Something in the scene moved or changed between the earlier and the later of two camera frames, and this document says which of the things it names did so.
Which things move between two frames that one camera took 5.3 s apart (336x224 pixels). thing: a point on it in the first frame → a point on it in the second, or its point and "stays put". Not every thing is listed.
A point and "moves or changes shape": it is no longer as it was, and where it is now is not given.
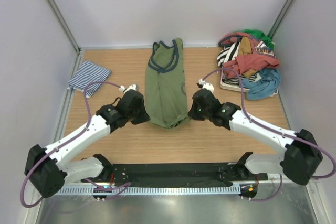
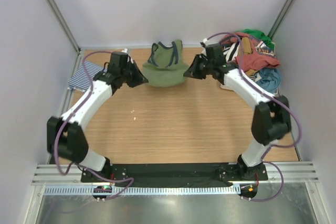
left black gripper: (144, 117) → (140, 79)
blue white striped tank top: (87, 73) stays put
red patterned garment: (247, 64) stays put
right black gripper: (192, 113) → (192, 71)
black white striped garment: (227, 54) stays put
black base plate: (176, 174) stays put
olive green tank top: (166, 96) moves or changes shape
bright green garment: (260, 35) stays put
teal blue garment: (270, 80) stays put
